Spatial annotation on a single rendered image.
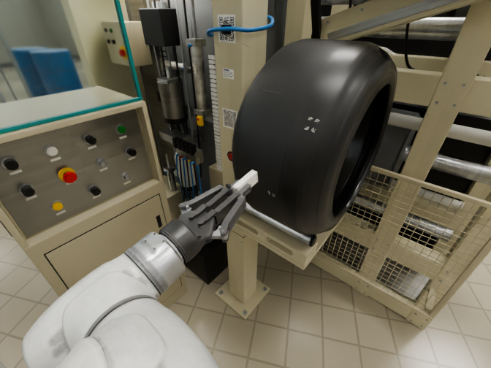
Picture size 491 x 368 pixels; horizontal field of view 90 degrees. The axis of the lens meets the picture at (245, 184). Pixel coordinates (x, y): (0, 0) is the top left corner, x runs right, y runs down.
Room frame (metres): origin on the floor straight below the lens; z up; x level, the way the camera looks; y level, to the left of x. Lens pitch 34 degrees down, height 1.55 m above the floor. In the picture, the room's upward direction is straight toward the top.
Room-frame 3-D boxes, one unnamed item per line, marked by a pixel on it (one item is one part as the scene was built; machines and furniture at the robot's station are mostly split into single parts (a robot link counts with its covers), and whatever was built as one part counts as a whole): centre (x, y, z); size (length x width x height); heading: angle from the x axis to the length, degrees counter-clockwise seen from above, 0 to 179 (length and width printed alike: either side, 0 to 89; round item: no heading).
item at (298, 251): (0.70, -0.10, 0.83); 0.36 x 0.09 x 0.06; 50
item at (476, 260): (0.92, -0.58, 0.65); 0.90 x 0.02 x 0.70; 50
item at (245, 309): (0.96, 0.02, 0.01); 0.27 x 0.27 x 0.02; 50
